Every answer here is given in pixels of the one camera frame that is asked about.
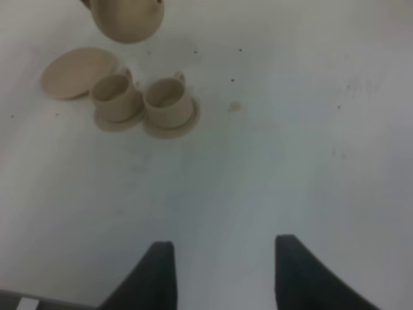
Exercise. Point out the right teacup saucer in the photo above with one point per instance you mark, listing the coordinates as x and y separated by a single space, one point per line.
158 132

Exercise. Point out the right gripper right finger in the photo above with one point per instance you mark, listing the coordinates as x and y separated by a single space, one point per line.
303 282

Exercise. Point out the beige teapot saucer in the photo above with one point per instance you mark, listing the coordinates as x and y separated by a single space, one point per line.
72 74

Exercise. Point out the beige teapot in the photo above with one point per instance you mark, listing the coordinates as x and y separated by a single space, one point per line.
127 21

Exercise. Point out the teacup saucer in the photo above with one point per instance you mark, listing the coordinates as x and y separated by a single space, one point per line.
113 124
158 132

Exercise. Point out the left teacup saucer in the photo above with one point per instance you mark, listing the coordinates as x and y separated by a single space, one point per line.
113 124

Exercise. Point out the left beige teacup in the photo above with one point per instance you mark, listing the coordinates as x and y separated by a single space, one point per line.
113 85

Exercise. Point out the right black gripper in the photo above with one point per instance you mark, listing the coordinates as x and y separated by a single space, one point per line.
10 300

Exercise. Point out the right beige teacup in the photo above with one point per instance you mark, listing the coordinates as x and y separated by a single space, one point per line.
168 102

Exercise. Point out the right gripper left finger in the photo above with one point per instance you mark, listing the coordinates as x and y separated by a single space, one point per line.
152 284

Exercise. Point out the beige teacup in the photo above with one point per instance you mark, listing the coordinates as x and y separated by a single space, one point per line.
113 85
168 102

